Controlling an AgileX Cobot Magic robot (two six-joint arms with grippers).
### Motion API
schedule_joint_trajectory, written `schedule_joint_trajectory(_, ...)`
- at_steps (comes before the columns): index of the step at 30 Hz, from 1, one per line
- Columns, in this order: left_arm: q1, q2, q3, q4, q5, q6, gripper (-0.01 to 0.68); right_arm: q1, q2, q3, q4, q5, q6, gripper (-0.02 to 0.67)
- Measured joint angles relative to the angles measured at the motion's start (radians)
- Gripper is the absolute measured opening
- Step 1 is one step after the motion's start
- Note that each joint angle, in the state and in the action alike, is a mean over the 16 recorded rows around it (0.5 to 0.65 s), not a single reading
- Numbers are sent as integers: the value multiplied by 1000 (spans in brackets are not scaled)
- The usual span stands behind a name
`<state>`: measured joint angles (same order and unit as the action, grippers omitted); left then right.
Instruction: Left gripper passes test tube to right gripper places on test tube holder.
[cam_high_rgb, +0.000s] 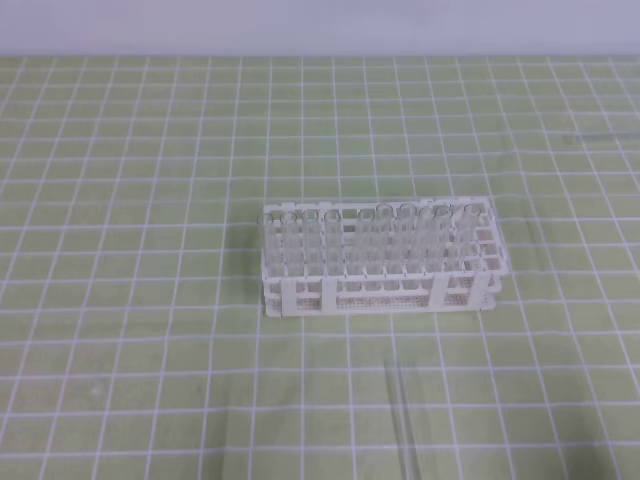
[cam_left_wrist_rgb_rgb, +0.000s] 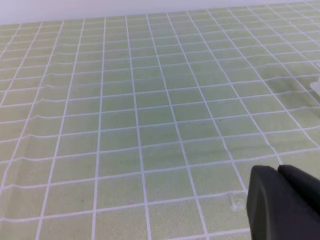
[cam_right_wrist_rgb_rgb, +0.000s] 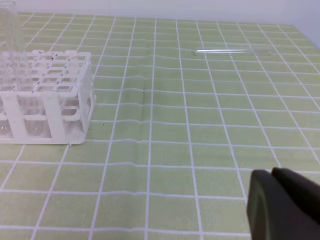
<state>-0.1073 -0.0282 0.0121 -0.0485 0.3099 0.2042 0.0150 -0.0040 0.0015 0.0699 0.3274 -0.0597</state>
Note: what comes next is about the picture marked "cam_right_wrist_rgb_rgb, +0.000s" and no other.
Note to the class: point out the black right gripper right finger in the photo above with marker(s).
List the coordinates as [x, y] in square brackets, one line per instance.
[304, 192]

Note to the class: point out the clear tube lying on cloth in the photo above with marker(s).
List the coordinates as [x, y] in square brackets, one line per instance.
[231, 52]

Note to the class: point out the clear tube rightmost in rack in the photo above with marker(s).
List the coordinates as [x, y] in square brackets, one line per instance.
[14, 40]

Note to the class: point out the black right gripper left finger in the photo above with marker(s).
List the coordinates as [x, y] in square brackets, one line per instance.
[273, 215]

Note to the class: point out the white test tube rack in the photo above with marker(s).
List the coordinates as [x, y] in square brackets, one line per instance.
[59, 107]

